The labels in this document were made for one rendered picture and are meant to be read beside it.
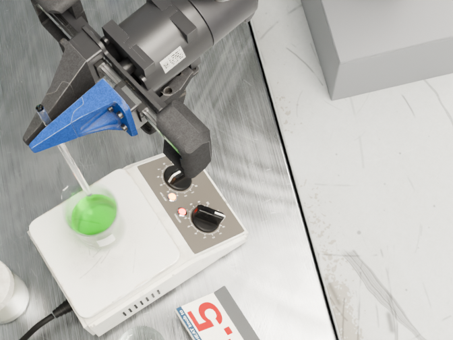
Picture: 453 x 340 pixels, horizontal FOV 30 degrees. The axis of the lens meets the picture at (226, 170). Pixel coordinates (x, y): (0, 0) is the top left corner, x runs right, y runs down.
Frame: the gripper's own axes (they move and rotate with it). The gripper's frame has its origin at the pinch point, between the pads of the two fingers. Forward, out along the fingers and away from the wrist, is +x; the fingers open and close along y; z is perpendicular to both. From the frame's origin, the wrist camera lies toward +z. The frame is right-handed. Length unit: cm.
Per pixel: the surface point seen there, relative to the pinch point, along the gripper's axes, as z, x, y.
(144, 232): 26.1, -1.1, -3.3
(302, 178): 34.7, -19.4, -8.2
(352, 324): 34.7, -11.9, -24.0
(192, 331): 30.9, 1.7, -13.4
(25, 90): 34.9, -2.8, 22.4
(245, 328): 34.4, -3.0, -16.5
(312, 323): 34.8, -8.7, -20.9
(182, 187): 29.5, -7.7, -1.3
